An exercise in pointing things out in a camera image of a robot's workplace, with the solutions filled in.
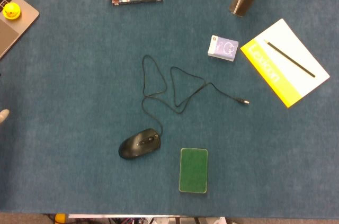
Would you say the yellow rubber duck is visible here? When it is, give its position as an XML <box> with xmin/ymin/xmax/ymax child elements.
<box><xmin>2</xmin><ymin>2</ymin><xmax>22</xmax><ymax>20</ymax></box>

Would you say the silver laptop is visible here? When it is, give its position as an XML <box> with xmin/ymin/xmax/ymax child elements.
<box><xmin>0</xmin><ymin>0</ymin><xmax>40</xmax><ymax>60</ymax></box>

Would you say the black pencil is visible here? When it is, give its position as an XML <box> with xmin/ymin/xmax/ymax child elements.
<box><xmin>263</xmin><ymin>39</ymin><xmax>316</xmax><ymax>78</ymax></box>

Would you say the black wired computer mouse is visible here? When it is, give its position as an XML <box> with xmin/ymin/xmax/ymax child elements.
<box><xmin>118</xmin><ymin>55</ymin><xmax>250</xmax><ymax>160</ymax></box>

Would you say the blue felt table mat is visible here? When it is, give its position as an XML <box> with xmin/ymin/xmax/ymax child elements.
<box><xmin>0</xmin><ymin>0</ymin><xmax>339</xmax><ymax>220</ymax></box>

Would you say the yellow and white Lexicon book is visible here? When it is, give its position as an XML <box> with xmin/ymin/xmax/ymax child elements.
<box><xmin>240</xmin><ymin>18</ymin><xmax>331</xmax><ymax>109</ymax></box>

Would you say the small purple card box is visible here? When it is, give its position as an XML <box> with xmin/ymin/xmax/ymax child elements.
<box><xmin>207</xmin><ymin>34</ymin><xmax>239</xmax><ymax>62</ymax></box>

